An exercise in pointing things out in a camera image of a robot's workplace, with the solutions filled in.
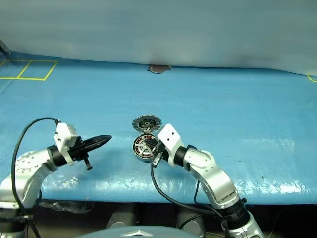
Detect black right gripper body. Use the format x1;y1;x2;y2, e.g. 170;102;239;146
150;140;169;168

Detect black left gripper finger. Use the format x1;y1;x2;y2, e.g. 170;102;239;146
83;134;112;144
83;140;111;152

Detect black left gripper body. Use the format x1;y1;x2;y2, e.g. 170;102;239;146
66;136;94;172

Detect motor stator housing copper windings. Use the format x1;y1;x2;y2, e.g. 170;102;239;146
131;133;159;164

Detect motor end cap circuit board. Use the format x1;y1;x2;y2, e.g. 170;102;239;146
131;114;162;132

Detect grey rounded cylinder under table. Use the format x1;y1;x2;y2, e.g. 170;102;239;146
106;210;135;229
176;212;207;238

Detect blue foam table cover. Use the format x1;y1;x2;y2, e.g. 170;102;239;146
0;51;317;206

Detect grey-blue robot torso silver emblem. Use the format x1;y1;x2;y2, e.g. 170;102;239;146
77;225;199;238

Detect yellow tape double square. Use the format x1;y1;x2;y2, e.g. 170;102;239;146
0;59;59;82

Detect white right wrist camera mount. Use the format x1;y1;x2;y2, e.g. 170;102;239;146
157;123;185;166

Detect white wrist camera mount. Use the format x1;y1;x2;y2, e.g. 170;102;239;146
157;123;185;166
53;121;84;166

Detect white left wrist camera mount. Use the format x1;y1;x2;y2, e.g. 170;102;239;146
53;121;84;166

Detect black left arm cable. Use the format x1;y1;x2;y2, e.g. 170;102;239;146
11;117;61;238

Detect dark metal frame piece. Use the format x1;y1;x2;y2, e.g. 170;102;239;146
0;40;12;56

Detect thin black floor cable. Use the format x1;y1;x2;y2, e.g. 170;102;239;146
268;207;296;237

